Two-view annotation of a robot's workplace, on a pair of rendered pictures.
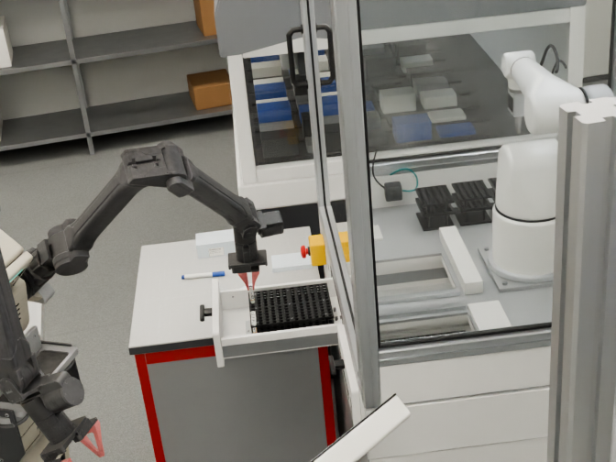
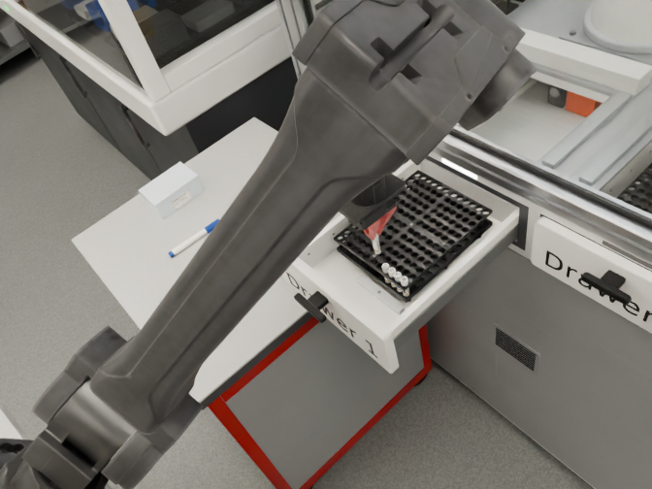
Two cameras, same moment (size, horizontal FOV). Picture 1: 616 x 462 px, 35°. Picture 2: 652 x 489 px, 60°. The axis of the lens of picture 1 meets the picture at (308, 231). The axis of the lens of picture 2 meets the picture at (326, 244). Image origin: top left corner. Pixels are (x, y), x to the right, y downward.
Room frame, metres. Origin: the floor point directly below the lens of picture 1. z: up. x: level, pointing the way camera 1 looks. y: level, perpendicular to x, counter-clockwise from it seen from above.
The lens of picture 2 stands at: (1.75, 0.49, 1.64)
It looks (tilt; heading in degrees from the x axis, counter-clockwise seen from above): 47 degrees down; 335
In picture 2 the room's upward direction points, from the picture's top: 18 degrees counter-clockwise
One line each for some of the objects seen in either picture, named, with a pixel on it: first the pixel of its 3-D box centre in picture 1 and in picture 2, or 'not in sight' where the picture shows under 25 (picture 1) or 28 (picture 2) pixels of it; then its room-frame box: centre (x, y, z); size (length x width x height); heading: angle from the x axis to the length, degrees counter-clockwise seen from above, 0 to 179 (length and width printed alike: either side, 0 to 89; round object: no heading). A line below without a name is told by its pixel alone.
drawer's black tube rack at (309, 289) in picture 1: (291, 313); (412, 236); (2.28, 0.07, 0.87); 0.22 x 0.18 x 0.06; 93
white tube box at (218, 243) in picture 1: (215, 244); (172, 189); (2.89, 0.31, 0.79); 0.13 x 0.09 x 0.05; 94
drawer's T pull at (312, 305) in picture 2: (206, 312); (315, 303); (2.27, 0.29, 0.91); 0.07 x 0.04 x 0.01; 3
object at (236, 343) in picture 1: (294, 314); (416, 234); (2.28, 0.06, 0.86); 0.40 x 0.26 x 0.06; 93
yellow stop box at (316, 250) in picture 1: (316, 250); not in sight; (2.62, -0.02, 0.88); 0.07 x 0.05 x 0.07; 3
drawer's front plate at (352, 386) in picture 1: (348, 374); (616, 284); (1.97, -0.07, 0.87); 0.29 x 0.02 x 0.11; 3
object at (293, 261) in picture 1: (291, 261); not in sight; (2.75, 0.06, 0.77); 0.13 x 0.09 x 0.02; 92
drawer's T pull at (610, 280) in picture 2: (336, 364); (609, 282); (1.97, -0.04, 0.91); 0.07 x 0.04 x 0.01; 3
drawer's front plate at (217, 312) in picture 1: (217, 321); (331, 304); (2.27, 0.27, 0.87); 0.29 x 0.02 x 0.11; 3
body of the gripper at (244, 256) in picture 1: (247, 251); (365, 182); (2.25, 0.16, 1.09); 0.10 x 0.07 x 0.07; 92
